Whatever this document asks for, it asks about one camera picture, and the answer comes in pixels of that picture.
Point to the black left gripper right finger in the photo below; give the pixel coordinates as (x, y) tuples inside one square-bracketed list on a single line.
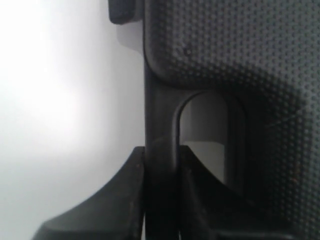
[(211, 211)]

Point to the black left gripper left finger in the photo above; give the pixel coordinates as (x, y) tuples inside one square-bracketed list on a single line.
[(115, 212)]

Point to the black plastic tool case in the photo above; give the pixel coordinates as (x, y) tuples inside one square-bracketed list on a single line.
[(263, 56)]

